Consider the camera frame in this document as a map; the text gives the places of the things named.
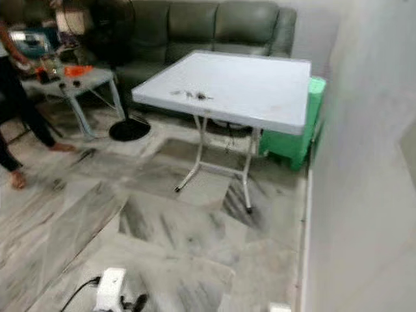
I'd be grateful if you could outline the black standing fan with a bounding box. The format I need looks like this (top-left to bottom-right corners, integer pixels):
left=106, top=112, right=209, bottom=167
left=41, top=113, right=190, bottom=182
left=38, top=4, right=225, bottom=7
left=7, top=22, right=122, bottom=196
left=68, top=0, right=152, bottom=143

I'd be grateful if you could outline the green plastic stool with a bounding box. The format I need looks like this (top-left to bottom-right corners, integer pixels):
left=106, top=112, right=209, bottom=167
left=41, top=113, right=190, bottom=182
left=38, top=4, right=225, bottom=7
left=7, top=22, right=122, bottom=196
left=257, top=76, right=327, bottom=172

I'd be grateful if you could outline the small white side table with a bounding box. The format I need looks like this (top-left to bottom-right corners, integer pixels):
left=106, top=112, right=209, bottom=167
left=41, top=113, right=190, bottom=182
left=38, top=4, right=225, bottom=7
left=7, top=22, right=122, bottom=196
left=23, top=65, right=125, bottom=140

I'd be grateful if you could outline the person in black trousers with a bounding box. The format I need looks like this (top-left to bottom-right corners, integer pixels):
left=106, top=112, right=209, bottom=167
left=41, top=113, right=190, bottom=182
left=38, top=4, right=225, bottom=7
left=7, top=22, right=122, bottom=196
left=0, top=19, right=77, bottom=191

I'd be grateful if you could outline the orange object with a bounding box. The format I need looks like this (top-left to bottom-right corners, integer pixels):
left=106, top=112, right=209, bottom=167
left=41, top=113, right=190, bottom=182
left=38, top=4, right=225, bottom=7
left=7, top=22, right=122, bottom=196
left=64, top=65, right=96, bottom=78

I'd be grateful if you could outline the white folding table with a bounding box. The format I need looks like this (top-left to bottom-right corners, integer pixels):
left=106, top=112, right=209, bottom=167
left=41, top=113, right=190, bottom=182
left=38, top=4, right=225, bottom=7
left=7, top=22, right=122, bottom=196
left=132, top=51, right=313, bottom=215

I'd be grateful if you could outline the dark green leather sofa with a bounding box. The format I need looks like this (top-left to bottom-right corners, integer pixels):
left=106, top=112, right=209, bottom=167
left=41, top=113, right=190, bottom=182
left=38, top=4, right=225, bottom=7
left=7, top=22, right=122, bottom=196
left=91, top=0, right=298, bottom=99

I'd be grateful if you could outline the blue appliance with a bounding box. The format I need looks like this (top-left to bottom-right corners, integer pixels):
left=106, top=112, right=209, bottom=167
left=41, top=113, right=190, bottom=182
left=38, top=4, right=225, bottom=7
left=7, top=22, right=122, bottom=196
left=8, top=29, right=60, bottom=60

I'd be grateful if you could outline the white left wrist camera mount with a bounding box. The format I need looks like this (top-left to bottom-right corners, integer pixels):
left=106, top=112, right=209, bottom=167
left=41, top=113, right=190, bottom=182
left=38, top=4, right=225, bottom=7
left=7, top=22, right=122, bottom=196
left=94, top=267, right=128, bottom=312

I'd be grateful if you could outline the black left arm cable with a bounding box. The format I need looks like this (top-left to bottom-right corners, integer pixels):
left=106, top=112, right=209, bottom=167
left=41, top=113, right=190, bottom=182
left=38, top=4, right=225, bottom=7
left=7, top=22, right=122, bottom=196
left=59, top=277, right=102, bottom=312

